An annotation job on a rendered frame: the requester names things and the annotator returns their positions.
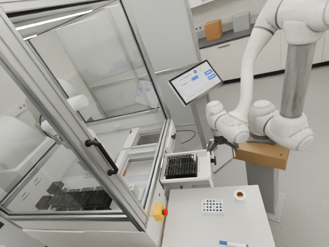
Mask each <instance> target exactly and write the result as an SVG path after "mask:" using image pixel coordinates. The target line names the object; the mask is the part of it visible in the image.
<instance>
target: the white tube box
mask: <svg viewBox="0 0 329 247"><path fill-rule="evenodd" d="M203 205H205V208H204V207H203ZM213 205H214V206H215V208H213ZM202 214H203V215H210V216H224V203H223V199H221V202H219V199H218V202H216V199H205V202H203V199H202Z"/></svg>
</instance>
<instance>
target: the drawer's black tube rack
mask: <svg viewBox="0 0 329 247"><path fill-rule="evenodd" d="M192 156H193V157H194V155H192V154H191V157H190V154H187V155H179V156H170V157H167V163H166V168H165V173H164V176H165V179H176V178H190V177H197V164H198V157H197V160H196V161H197V162H196V174H193V164H194V158H192ZM185 157H186V158H185Z"/></svg>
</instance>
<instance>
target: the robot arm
mask: <svg viewBox="0 0 329 247"><path fill-rule="evenodd" d="M280 29H282V30H283V33H284V36H285V40H286V42H287V43H288V49H287V56H286V64H285V72H284V80H283V88H282V98H281V106H280V111H278V110H277V109H276V108H275V106H274V104H273V103H272V102H270V101H267V100H258V101H256V102H255V103H254V104H253V105H251V104H252V98H253V80H254V65H255V61H256V58H257V56H258V55H259V53H260V52H261V50H262V49H263V48H264V47H265V45H266V44H267V43H268V42H269V40H270V39H271V38H272V37H273V35H274V34H275V32H276V31H277V30H280ZM328 29H329V0H268V1H267V3H266V4H265V6H264V7H263V9H262V11H261V12H260V14H259V16H258V18H257V20H256V23H255V25H254V28H253V30H252V33H251V36H250V39H249V42H248V44H247V47H246V50H245V52H244V55H243V58H242V62H241V80H240V101H239V104H238V106H237V108H236V109H235V110H234V111H231V112H229V113H227V111H226V110H225V109H224V106H223V105H222V103H221V102H220V101H217V100H215V101H211V102H209V103H208V104H207V105H206V117H207V121H208V124H209V125H210V129H211V132H212V135H213V137H214V139H211V138H209V140H210V141H209V143H208V146H207V152H208V151H209V152H210V155H212V157H213V159H214V154H213V149H214V148H215V147H216V146H217V145H223V144H226V145H229V146H230V147H232V148H233V151H234V156H235V152H237V151H236V149H237V148H239V144H241V143H244V142H247V143H264V144H272V145H275V144H276V143H277V144H279V145H281V146H283V147H284V148H287V149H291V150H295V151H298V150H305V149H307V148H308V147H309V146H310V145H311V144H312V143H313V141H314V134H313V132H312V130H311V129H310V128H309V125H308V122H307V117H306V115H305V114H304V113H303V107H304V102H305V97H306V91H307V86H308V82H309V77H310V72H311V67H312V62H313V58H314V53H315V48H316V44H317V41H319V40H320V38H321V37H322V36H323V34H324V32H325V31H326V30H328ZM247 115H248V120H247ZM247 124H249V126H247ZM228 140H229V141H230V142H232V143H233V144H232V143H230V142H229V141H228ZM213 141H214V144H213V145H212V146H211V144H212V142H213Z"/></svg>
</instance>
